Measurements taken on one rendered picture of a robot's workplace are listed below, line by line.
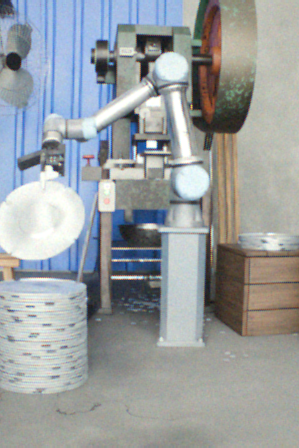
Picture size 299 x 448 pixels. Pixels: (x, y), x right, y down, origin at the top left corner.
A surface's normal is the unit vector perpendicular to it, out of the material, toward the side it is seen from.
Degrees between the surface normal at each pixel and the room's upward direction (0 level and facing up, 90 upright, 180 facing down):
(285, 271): 90
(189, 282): 90
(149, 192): 90
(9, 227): 54
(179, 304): 90
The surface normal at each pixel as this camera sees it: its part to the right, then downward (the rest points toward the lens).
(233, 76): 0.08, 0.48
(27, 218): -0.04, -0.55
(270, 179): 0.10, 0.05
